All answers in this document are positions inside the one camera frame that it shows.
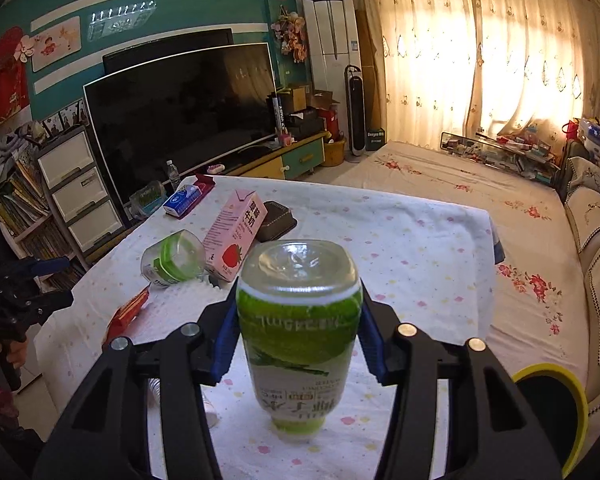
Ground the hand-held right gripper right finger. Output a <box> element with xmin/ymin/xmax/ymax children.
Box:
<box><xmin>357</xmin><ymin>287</ymin><xmax>563</xmax><ymax>480</ymax></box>

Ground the green label plastic bottle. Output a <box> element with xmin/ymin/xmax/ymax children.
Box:
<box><xmin>235</xmin><ymin>240</ymin><xmax>363</xmax><ymax>443</ymax></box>

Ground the white dotted tablecloth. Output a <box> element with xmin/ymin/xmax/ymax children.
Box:
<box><xmin>32</xmin><ymin>175</ymin><xmax>496</xmax><ymax>480</ymax></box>

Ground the black wall screen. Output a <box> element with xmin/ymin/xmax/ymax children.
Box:
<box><xmin>102</xmin><ymin>28</ymin><xmax>235</xmax><ymax>76</ymax></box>

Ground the white wall picture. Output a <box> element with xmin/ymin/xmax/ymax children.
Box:
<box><xmin>30</xmin><ymin>16</ymin><xmax>82</xmax><ymax>72</ymax></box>

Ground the orange red wrapper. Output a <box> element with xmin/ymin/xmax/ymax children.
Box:
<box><xmin>102</xmin><ymin>286</ymin><xmax>151</xmax><ymax>348</ymax></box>

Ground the floral mattress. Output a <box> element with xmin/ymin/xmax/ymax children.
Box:
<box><xmin>310</xmin><ymin>140</ymin><xmax>591</xmax><ymax>396</ymax></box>

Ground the yellow and teal television stand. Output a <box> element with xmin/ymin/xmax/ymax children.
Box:
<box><xmin>225</xmin><ymin>132</ymin><xmax>331</xmax><ymax>181</ymax></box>

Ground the white standing air conditioner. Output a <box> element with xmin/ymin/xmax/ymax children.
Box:
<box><xmin>301</xmin><ymin>0</ymin><xmax>363</xmax><ymax>136</ymax></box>

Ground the pink milk carton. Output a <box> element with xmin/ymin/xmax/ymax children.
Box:
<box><xmin>202</xmin><ymin>189</ymin><xmax>269</xmax><ymax>282</ymax></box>

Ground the glass coffee table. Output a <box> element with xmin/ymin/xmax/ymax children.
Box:
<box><xmin>440</xmin><ymin>130</ymin><xmax>561</xmax><ymax>183</ymax></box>

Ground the large flat television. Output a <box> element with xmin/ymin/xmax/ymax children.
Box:
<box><xmin>83</xmin><ymin>42</ymin><xmax>279</xmax><ymax>206</ymax></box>

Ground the beige sofa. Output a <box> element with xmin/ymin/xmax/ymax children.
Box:
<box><xmin>555</xmin><ymin>140</ymin><xmax>600</xmax><ymax>441</ymax></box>

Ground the bookshelf with books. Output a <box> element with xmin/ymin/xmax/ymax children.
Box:
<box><xmin>0</xmin><ymin>160</ymin><xmax>88</xmax><ymax>291</ymax></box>

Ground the clear plastic bottle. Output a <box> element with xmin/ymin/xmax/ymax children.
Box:
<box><xmin>130</xmin><ymin>180</ymin><xmax>167</xmax><ymax>218</ymax></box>

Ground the blue star print bag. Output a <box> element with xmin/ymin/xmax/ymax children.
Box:
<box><xmin>577</xmin><ymin>117</ymin><xmax>600</xmax><ymax>146</ymax></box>

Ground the plastic drawer cabinet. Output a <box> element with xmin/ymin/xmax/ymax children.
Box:
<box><xmin>35</xmin><ymin>125</ymin><xmax>131</xmax><ymax>261</ymax></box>

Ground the red box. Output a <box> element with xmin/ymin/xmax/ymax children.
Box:
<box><xmin>315</xmin><ymin>102</ymin><xmax>341</xmax><ymax>133</ymax></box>

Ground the black plastic tray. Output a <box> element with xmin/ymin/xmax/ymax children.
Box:
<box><xmin>256</xmin><ymin>200</ymin><xmax>299</xmax><ymax>242</ymax></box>

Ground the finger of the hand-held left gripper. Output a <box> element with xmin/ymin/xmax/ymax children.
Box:
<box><xmin>0</xmin><ymin>256</ymin><xmax>73</xmax><ymax>286</ymax></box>
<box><xmin>0</xmin><ymin>287</ymin><xmax>76</xmax><ymax>331</ymax></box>

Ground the person's left hand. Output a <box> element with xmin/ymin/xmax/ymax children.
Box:
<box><xmin>0</xmin><ymin>336</ymin><xmax>29</xmax><ymax>373</ymax></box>

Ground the black tower fan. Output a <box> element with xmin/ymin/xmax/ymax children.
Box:
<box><xmin>344</xmin><ymin>64</ymin><xmax>367</xmax><ymax>162</ymax></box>

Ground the yellow rimmed black bin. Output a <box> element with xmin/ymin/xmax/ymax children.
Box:
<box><xmin>510</xmin><ymin>362</ymin><xmax>590</xmax><ymax>480</ymax></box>

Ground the blue and white tissue pack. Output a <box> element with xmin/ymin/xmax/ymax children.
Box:
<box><xmin>162</xmin><ymin>185</ymin><xmax>203</xmax><ymax>219</ymax></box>

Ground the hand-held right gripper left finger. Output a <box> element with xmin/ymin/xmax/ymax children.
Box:
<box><xmin>32</xmin><ymin>296</ymin><xmax>243</xmax><ymax>480</ymax></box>

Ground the brown cardboard box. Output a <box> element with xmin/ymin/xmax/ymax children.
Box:
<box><xmin>280</xmin><ymin>85</ymin><xmax>308</xmax><ymax>113</ymax></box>

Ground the artificial flower bunch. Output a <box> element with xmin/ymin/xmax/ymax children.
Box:
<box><xmin>272</xmin><ymin>5</ymin><xmax>308</xmax><ymax>63</ymax></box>

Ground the clear bottle with green label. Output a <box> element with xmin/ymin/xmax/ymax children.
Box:
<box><xmin>140</xmin><ymin>229</ymin><xmax>208</xmax><ymax>288</ymax></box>

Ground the red wall poster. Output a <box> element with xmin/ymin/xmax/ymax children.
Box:
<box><xmin>0</xmin><ymin>65</ymin><xmax>31</xmax><ymax>133</ymax></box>

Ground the cream patterned curtain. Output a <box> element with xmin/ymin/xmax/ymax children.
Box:
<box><xmin>345</xmin><ymin>0</ymin><xmax>600</xmax><ymax>151</ymax></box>

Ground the yellow bucket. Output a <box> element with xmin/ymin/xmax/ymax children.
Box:
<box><xmin>322</xmin><ymin>137</ymin><xmax>348</xmax><ymax>167</ymax></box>

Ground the blue cloth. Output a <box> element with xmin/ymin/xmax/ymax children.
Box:
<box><xmin>490</xmin><ymin>230</ymin><xmax>507</xmax><ymax>266</ymax></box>

